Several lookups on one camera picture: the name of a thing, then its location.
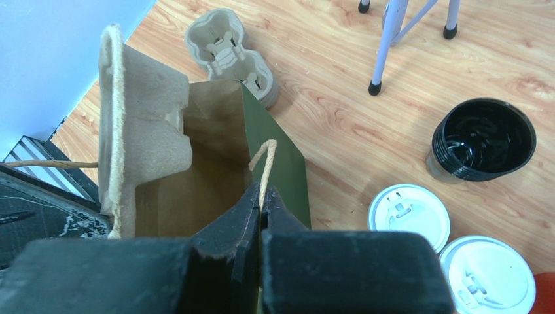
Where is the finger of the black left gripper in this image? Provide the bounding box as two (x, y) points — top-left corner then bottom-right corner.
(1, 166), (111, 269)

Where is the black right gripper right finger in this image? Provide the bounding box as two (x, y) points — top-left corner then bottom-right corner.
(259, 188), (454, 313)

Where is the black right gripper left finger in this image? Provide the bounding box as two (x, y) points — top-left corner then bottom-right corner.
(1, 183), (260, 313)

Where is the single pulp cup carrier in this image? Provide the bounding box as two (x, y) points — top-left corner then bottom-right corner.
(98, 24), (192, 239)

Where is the green paper bag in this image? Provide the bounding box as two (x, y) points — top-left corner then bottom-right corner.
(134, 80), (310, 237)

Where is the white single cup lid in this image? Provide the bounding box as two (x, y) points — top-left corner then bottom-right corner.
(439, 235), (536, 314)

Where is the black paper cup stack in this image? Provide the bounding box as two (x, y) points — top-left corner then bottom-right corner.
(425, 98), (537, 183)

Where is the grey pulp cup carrier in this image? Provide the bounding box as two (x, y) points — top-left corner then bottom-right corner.
(185, 8), (279, 108)

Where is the red straw holder cup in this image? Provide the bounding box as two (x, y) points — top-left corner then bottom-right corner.
(530, 272), (555, 314)

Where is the grey camera tripod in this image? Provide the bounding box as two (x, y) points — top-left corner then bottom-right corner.
(357, 0), (463, 97)

